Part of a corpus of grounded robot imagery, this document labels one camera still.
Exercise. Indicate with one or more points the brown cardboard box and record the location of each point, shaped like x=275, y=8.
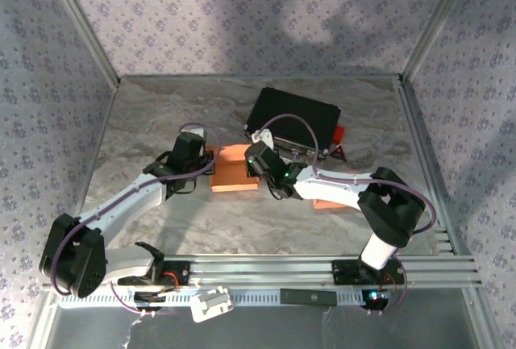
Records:
x=230, y=171
x=324, y=204

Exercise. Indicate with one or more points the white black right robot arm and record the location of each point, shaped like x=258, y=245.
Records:
x=330, y=189

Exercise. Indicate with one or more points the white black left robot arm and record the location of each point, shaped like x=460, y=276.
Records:
x=129, y=200

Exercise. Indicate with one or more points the black ribbed carrying case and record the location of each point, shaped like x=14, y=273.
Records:
x=294, y=111

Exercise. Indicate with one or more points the small red block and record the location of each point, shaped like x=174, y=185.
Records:
x=339, y=133

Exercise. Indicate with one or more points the black bar-shaped device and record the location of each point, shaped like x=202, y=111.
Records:
x=306, y=296

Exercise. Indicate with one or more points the black controller board green light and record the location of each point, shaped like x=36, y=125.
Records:
x=377, y=300

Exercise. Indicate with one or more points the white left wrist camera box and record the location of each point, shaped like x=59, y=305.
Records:
x=198, y=133

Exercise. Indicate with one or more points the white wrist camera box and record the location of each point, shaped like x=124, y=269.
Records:
x=198, y=133
x=264, y=137

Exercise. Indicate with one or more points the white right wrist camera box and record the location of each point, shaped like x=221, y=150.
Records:
x=264, y=137

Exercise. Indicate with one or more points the aluminium side rail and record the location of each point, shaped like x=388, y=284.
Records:
x=105, y=115
x=427, y=163

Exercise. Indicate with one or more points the aluminium rear rail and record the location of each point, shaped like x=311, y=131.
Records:
x=322, y=78

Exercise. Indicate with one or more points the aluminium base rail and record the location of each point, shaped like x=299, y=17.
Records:
x=262, y=272

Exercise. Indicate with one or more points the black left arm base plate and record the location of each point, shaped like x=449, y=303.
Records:
x=181, y=274

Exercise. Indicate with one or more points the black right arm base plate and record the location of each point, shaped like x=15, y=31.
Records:
x=342, y=272

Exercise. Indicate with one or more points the white plastic clip bracket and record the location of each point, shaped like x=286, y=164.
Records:
x=209, y=304

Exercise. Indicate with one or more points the aluminium corner post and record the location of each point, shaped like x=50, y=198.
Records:
x=82, y=22
x=437, y=22

